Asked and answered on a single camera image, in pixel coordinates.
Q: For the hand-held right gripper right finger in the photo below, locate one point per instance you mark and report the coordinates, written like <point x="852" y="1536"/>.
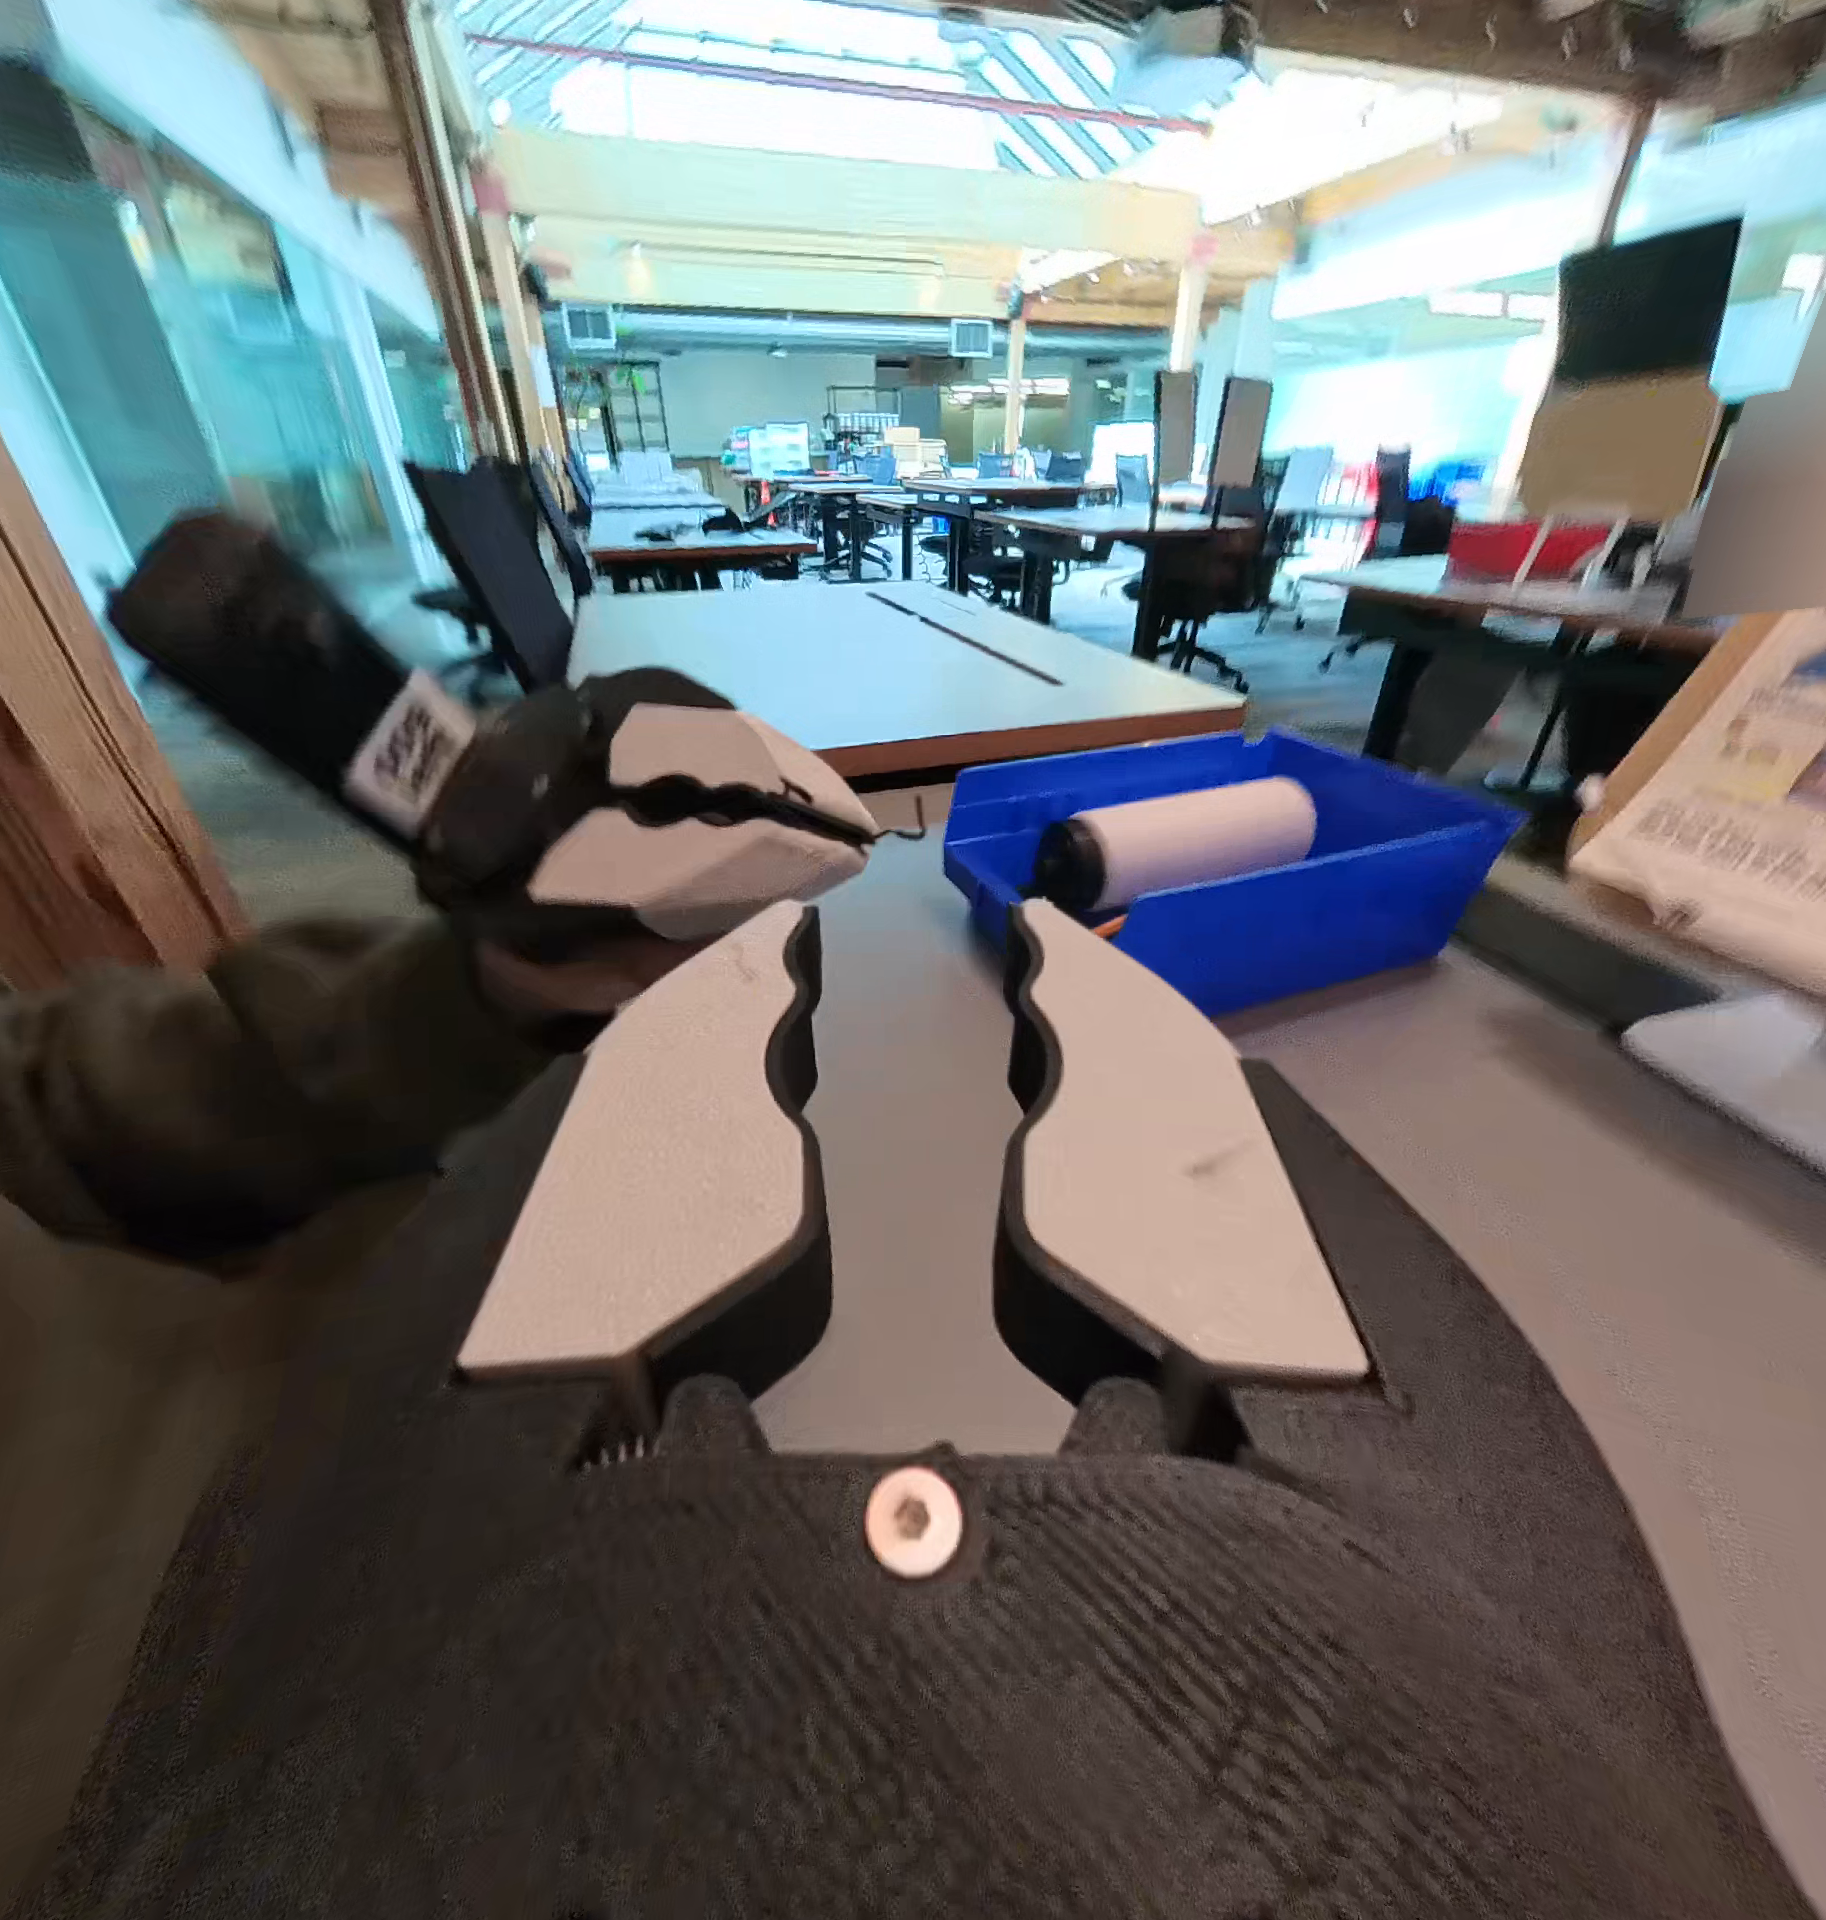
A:
<point x="1168" y="1187"/>

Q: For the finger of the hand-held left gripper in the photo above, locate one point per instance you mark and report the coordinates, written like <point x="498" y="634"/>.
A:
<point x="703" y="878"/>
<point x="703" y="746"/>

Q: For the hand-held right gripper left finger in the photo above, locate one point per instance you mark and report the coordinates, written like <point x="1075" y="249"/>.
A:
<point x="673" y="1172"/>

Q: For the person's left forearm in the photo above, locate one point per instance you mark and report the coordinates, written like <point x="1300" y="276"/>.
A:
<point x="178" y="1097"/>

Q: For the person's left hand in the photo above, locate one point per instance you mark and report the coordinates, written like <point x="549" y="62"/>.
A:
<point x="554" y="982"/>

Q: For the white office table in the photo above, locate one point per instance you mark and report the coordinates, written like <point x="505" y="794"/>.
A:
<point x="853" y="676"/>

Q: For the black office chair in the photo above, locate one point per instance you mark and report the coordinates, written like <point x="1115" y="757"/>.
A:
<point x="494" y="572"/>

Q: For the blue plastic bin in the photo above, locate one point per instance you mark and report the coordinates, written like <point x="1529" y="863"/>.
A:
<point x="1303" y="916"/>

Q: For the white roll with black end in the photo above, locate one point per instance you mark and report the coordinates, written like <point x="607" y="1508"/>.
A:
<point x="1199" y="842"/>

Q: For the dark office desk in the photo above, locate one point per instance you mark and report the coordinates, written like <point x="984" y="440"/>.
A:
<point x="1094" y="522"/>

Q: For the white flat sign base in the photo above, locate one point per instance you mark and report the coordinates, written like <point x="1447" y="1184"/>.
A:
<point x="1768" y="1081"/>

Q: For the office desk with black legs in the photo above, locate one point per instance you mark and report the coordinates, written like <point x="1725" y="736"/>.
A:
<point x="1453" y="586"/>

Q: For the printed instruction board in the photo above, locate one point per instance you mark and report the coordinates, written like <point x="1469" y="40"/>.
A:
<point x="1754" y="811"/>

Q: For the red desk divider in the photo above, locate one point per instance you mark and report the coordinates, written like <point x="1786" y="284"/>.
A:
<point x="1513" y="548"/>

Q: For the black and cardboard panel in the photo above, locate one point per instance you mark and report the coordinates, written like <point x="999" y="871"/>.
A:
<point x="1649" y="301"/>

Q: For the wooden post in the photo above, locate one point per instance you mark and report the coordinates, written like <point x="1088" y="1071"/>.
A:
<point x="44" y="752"/>

